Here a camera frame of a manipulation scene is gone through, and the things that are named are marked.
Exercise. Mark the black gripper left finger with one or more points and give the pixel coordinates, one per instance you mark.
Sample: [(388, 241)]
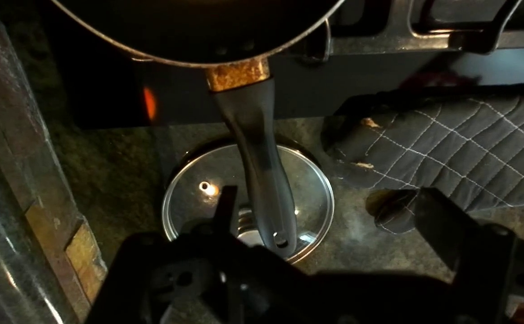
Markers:
[(213, 275)]

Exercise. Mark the grey quilted pot holder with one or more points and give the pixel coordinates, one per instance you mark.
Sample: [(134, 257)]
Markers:
[(465, 149)]

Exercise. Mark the glass pan lid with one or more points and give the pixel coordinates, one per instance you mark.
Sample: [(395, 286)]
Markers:
[(195, 198)]

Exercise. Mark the dark non-stick frying pan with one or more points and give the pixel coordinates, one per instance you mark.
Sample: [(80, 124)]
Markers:
[(201, 23)]

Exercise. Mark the black gas stove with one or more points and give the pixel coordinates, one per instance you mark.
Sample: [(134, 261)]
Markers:
[(393, 41)]

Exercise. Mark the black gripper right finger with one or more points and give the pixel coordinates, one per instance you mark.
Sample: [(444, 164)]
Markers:
[(489, 263)]

